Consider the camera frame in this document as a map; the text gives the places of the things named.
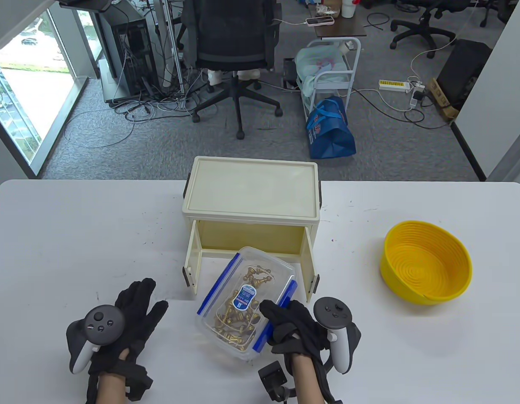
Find person's right hand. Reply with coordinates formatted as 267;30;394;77
259;300;332;358

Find person's left hand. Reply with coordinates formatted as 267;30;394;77
88;278;169;376

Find pile of gold chess pieces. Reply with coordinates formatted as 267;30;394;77
213;264;272;351

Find clear plastic lid blue label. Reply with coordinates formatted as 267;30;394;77
197;247;297;352

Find clear plastic box blue latches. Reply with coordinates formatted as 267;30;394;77
196;246;297;360

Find cream plastic cabinet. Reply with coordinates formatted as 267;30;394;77
181;156;324;304

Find yellow ribbed bowl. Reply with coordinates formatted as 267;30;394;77
380;221;473;306

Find person's right forearm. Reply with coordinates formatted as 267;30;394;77
292;356;324;404

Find person's left forearm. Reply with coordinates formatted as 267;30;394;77
96;372;128;404

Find small black box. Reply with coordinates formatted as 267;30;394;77
282;58;301;90

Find cardboard box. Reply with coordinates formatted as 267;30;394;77
427;78;459;122

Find black white right hand controller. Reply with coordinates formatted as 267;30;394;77
313;297;362;374

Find black white hand controller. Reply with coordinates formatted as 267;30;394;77
313;297;362;374
66;305;126;374

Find black white left hand controller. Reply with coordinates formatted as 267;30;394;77
66;305;126;374

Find blue shopping bag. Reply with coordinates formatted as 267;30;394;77
306;96;356;159

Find white rolling cart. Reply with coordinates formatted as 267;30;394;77
301;37;361;122

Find large window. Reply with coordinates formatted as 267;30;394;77
0;8;105;177

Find white yellow power strip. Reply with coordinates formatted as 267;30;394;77
379;79;411;93

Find pale green plastic bag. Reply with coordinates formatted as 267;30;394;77
294;45;349;99

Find black computer tower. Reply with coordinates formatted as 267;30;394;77
94;2;159;99

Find white metal pole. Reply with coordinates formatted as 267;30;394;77
158;0;186;94

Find black mesh office chair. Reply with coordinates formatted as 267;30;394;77
176;0;284;140

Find brown side table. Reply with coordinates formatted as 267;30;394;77
307;2;368;40

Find black case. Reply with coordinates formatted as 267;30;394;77
437;39;493;111

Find dark desk top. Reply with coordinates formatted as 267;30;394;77
58;0;114;11

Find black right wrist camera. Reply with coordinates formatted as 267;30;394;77
258;361;288;398

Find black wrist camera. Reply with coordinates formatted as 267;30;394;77
125;365;154;401
258;361;288;398

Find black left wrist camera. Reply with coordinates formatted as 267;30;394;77
125;365;154;401

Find tangle of floor cables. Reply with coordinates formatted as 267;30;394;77
64;63;202;149

